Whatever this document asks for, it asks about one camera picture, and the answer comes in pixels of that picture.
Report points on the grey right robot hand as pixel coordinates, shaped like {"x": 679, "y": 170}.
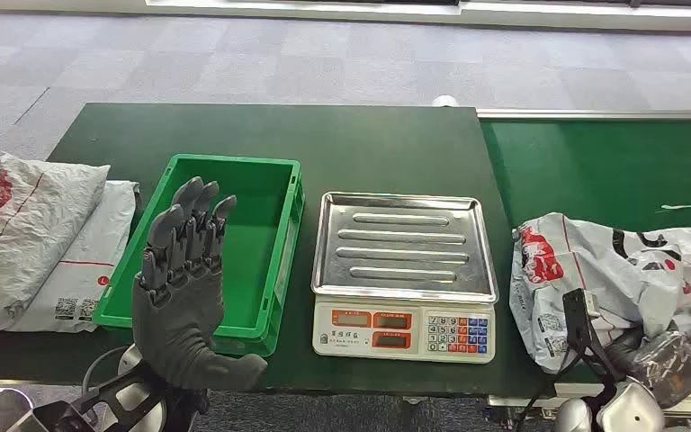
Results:
{"x": 661, "y": 364}

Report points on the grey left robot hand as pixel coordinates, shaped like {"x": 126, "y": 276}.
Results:
{"x": 178, "y": 322}

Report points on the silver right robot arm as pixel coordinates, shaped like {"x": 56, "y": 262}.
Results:
{"x": 631, "y": 411}

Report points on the flat white parcel, QR codes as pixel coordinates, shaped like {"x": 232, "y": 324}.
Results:
{"x": 92, "y": 250}

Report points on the bulky crumpled grey parcel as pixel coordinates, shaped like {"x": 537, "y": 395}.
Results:
{"x": 29, "y": 226}

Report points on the green conveyor belt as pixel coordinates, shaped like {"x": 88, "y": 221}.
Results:
{"x": 590, "y": 167}

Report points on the green plastic crate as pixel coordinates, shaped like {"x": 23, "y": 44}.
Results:
{"x": 250, "y": 256}

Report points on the white scale with steel tray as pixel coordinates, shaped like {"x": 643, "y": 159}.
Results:
{"x": 402, "y": 250}

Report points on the dark green table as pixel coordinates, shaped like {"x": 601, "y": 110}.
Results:
{"x": 351, "y": 149}

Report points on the small white round object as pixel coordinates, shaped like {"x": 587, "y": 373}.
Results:
{"x": 444, "y": 101}

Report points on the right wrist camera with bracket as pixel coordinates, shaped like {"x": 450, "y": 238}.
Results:
{"x": 581, "y": 322}

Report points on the aluminium conveyor side rail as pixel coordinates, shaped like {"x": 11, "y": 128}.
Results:
{"x": 602, "y": 114}

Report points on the white wall ledge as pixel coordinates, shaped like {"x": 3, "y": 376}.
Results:
{"x": 560, "y": 15}

